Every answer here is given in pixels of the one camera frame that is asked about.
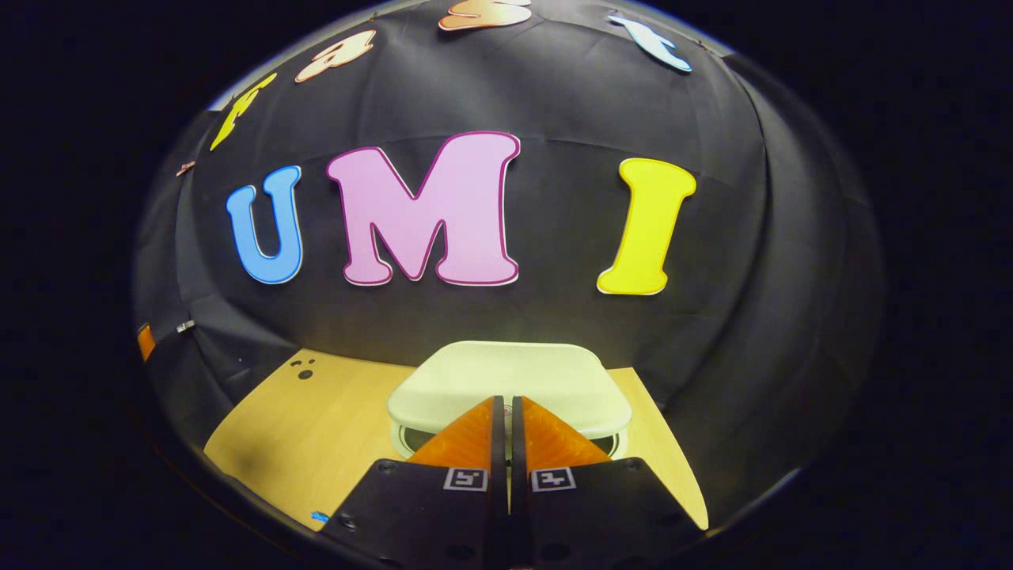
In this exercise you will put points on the orange clip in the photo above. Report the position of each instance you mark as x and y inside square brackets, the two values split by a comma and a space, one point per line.
[186, 168]

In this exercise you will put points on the black backdrop cloth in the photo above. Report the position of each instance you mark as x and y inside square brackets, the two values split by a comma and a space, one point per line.
[554, 317]

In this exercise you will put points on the green desktop garbage bin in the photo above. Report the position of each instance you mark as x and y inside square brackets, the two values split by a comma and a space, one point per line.
[506, 372]

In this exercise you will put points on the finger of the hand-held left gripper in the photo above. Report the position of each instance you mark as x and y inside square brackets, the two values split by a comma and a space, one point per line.
[146, 343]

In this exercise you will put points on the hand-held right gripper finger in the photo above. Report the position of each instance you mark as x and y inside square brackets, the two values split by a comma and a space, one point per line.
[498, 451]
[517, 451]

